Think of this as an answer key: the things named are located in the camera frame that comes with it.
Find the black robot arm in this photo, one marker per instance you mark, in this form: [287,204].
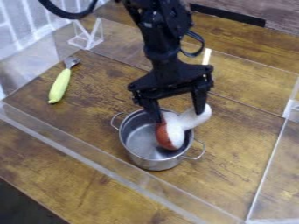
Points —
[165,22]

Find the silver metal pot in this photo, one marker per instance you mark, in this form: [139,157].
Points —
[136,135]

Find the black bar on table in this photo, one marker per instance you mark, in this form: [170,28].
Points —
[246,19]

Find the white plush mushroom red cap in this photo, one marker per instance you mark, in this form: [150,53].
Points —
[170,130]

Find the yellow handled metal peeler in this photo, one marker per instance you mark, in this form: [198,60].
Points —
[62,82]

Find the clear acrylic triangular stand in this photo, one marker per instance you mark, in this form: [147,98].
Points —
[87,39]

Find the clear acrylic tray wall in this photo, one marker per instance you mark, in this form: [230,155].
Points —
[210,188]

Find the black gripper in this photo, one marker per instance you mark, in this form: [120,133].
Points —
[174,78]

